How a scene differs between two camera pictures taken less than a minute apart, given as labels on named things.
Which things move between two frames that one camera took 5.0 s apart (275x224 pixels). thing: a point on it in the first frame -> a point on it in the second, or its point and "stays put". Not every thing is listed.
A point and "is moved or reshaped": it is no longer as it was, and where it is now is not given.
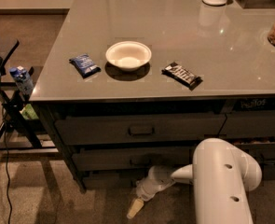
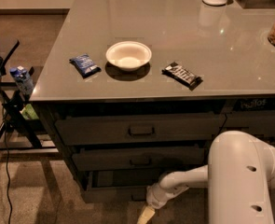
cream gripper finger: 136,207 -> 146,216
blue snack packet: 85,65 stays put
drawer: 110,180 is moved or reshaped
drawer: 158,130 stays put
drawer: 254,123 stays put
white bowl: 129,55 stays put
